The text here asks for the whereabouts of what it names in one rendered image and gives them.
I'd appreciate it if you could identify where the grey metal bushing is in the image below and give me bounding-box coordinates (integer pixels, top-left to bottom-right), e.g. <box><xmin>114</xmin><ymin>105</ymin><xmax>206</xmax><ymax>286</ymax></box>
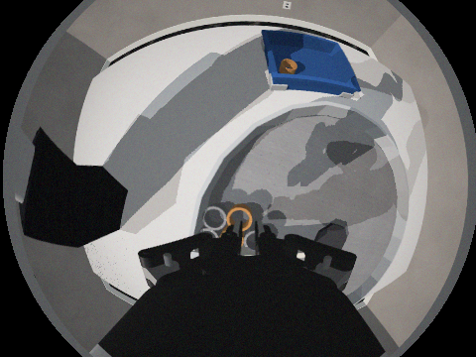
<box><xmin>202</xmin><ymin>203</ymin><xmax>229</xmax><ymax>230</ymax></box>
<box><xmin>244</xmin><ymin>224</ymin><xmax>255</xmax><ymax>252</ymax></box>
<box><xmin>197</xmin><ymin>225</ymin><xmax>222</xmax><ymax>238</ymax></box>

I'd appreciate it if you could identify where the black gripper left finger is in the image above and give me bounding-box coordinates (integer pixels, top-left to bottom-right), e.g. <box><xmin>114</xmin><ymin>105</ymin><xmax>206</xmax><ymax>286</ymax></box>
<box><xmin>138</xmin><ymin>220</ymin><xmax>243</xmax><ymax>288</ymax></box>

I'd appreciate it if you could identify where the blue open-top crate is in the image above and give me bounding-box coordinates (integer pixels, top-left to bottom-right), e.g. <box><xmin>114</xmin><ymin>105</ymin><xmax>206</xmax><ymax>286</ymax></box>
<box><xmin>261</xmin><ymin>30</ymin><xmax>361</xmax><ymax>98</ymax></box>

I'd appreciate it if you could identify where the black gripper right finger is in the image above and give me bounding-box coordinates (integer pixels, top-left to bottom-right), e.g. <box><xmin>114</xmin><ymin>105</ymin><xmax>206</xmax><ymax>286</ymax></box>
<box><xmin>255</xmin><ymin>221</ymin><xmax>357</xmax><ymax>291</ymax></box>

